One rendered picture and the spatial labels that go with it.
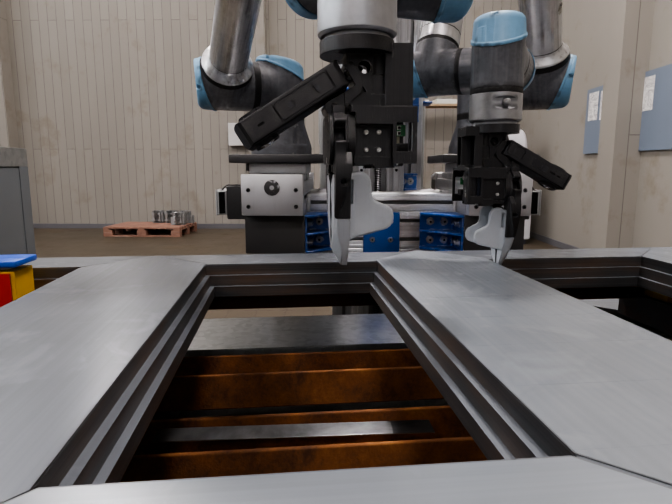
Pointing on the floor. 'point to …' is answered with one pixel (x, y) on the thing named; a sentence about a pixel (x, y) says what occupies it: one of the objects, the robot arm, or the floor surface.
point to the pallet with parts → (176, 223)
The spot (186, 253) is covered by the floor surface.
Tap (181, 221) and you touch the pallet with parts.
